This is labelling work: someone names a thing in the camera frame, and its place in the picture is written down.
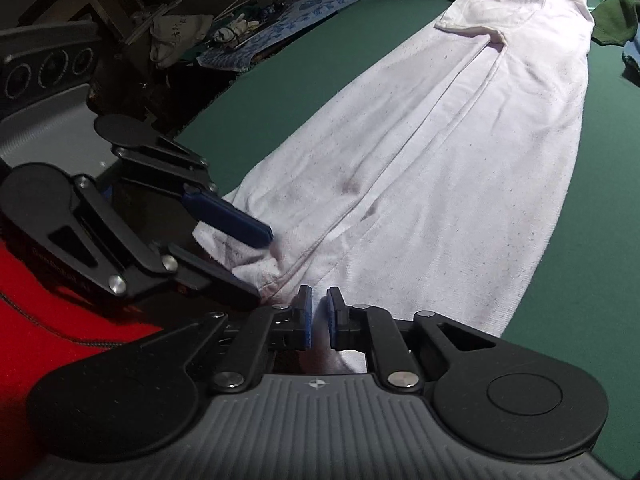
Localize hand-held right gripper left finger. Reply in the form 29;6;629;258
135;285;313;396

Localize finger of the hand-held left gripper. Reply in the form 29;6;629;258
111;132;274;247
47;175;262;311

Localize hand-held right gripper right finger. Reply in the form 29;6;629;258
325;286;498;393

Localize white polo shirt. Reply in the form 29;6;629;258
192;0;596;376

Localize green table cloth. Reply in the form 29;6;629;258
172;0;640;480

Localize white cloth bag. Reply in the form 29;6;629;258
149;12;215;69

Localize red fleece jacket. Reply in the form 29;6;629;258
0;240;166;411

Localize white work gloves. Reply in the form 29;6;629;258
212;12;262;47

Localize blue patterned cloth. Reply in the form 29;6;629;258
195;0;372;72

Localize blue knit sweater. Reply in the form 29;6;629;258
621;35;640;68

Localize green jacket with white letters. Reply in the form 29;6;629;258
590;0;640;47

